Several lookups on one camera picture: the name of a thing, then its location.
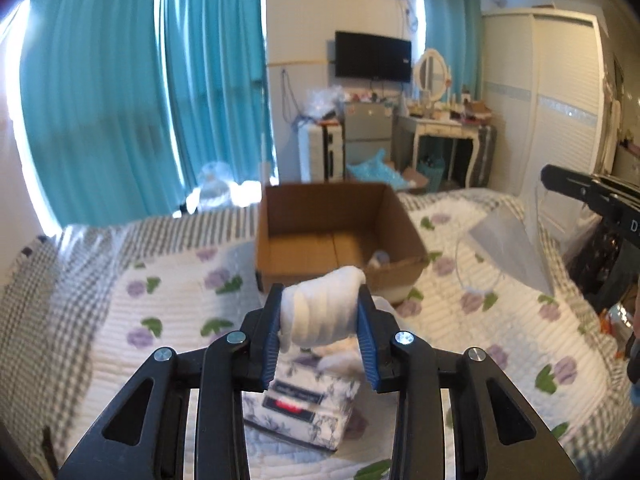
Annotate floral tissue pack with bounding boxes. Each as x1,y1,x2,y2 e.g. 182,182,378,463
241,352,362,453

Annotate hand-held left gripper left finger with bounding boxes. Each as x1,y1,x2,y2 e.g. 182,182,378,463
59,284,286,480

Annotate brown cardboard box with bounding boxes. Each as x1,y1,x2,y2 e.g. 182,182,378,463
254,182,431,306

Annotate floral quilted bed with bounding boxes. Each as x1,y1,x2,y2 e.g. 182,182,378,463
0,187,632,480

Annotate crumpled clear plastic bags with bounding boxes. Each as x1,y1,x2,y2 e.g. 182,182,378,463
300,86,347,124

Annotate clear plastic bag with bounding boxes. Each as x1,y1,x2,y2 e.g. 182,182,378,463
455,195,557,297

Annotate grey mini fridge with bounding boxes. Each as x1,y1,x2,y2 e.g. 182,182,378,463
343,101,396,172

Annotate white soft cloth wad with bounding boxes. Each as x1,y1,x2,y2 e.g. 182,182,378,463
278,266,401,375

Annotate clear water jug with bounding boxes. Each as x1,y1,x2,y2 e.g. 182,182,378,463
197,161,234,207

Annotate white wardrobe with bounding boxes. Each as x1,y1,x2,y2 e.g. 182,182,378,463
481,8,614,212

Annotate blue plastic bag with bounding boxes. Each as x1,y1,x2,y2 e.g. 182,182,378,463
346,149,409,191

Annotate black wall television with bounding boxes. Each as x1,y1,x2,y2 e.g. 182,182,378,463
334,31,413,83

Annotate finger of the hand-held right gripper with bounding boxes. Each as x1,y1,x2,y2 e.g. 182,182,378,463
541,163,602,202

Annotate narrow teal curtain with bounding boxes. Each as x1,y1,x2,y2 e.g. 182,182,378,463
416,0,484,97

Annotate wide teal curtain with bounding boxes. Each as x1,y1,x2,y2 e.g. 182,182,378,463
19,0,187,227

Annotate teal waste basket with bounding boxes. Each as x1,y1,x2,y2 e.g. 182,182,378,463
418,156,446,192

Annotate white drawer cabinet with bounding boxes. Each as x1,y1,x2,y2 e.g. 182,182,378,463
298,122,346,184

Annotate white oval vanity mirror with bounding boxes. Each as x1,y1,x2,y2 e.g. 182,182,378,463
412,49,449,104

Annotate white dressing table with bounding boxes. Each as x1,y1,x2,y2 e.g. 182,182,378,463
394,109,494,187

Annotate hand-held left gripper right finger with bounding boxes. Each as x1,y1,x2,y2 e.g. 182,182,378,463
355,285,583,480

